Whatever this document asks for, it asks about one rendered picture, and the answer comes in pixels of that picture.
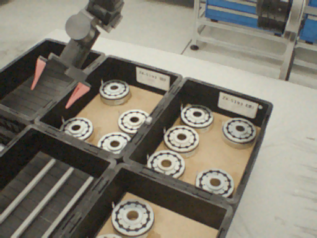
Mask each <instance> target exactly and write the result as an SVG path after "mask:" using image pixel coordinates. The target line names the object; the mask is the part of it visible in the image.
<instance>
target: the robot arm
mask: <svg viewBox="0 0 317 238"><path fill-rule="evenodd" d="M123 6H124V0H89V2H88V3H87V4H86V6H85V7H84V9H83V8H82V9H81V10H80V11H79V12H78V14H74V15H72V16H70V18H68V19H67V21H66V24H65V31H66V33H67V35H68V36H69V37H70V38H71V39H70V40H69V42H68V43H67V46H66V47H65V49H64V50H63V53H62V54H61V55H60V57H58V56H56V55H54V54H53V53H51V54H50V55H49V57H48V60H47V59H45V58H43V57H42V56H40V57H39V59H38V60H37V68H36V73H35V79H34V83H33V86H32V88H31V90H33V88H34V87H35V85H36V83H37V81H38V79H39V77H40V74H41V72H42V71H43V68H44V67H45V64H46V62H47V63H49V64H51V65H52V66H54V67H56V68H57V69H60V70H61V71H62V72H65V71H66V72H65V75H68V76H69V77H71V78H73V79H75V80H76V81H77V82H80V83H79V84H78V86H77V88H76V90H75V91H74V93H73V95H72V96H71V98H70V100H69V102H68V104H67V105H66V108H67V109H68V108H69V106H70V105H71V104H72V103H73V102H74V101H75V100H76V99H78V98H79V97H80V96H82V95H83V94H85V93H86V92H87V91H88V90H89V89H90V88H91V85H89V84H88V83H87V82H85V80H86V79H87V76H88V74H87V73H85V72H84V71H83V70H81V69H80V67H81V66H82V65H83V62H84V61H85V59H86V57H87V56H88V53H89V52H90V51H91V49H92V48H93V45H94V44H95V42H96V41H97V39H98V37H99V35H100V34H101V33H100V31H99V30H98V28H97V27H96V25H97V26H98V27H100V28H101V29H103V30H104V31H106V32H108V33H110V32H111V30H112V28H114V29H115V28H116V27H117V26H118V24H119V23H120V22H121V19H122V18H123V15H121V11H122V9H123Z"/></svg>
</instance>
